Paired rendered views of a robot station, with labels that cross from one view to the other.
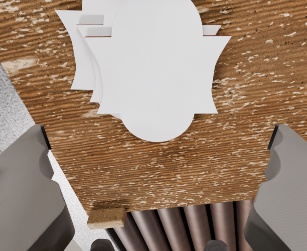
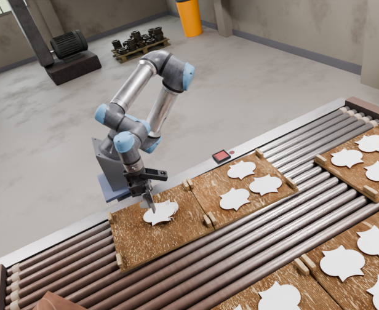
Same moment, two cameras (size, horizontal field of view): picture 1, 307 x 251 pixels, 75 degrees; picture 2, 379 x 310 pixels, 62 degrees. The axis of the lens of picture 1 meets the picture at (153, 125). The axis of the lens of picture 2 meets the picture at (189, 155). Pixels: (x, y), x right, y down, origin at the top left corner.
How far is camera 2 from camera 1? 1.32 m
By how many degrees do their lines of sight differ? 60
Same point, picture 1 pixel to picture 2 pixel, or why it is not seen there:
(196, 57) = (163, 217)
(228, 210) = (107, 258)
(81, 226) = (97, 217)
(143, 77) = (159, 211)
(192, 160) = (135, 232)
